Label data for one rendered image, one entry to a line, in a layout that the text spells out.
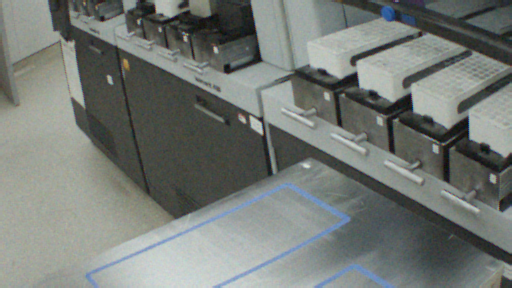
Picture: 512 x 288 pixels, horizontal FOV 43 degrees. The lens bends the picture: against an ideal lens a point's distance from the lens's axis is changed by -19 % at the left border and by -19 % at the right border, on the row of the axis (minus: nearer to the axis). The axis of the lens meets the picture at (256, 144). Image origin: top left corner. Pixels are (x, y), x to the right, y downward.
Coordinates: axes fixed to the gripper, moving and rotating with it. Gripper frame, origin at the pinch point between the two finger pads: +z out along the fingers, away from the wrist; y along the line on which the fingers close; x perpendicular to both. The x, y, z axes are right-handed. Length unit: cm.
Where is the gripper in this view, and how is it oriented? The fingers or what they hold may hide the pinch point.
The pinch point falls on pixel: (59, 9)
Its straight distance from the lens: 106.7
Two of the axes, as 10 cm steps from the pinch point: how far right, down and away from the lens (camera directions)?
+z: 1.6, 8.8, 4.5
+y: -3.4, 4.8, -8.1
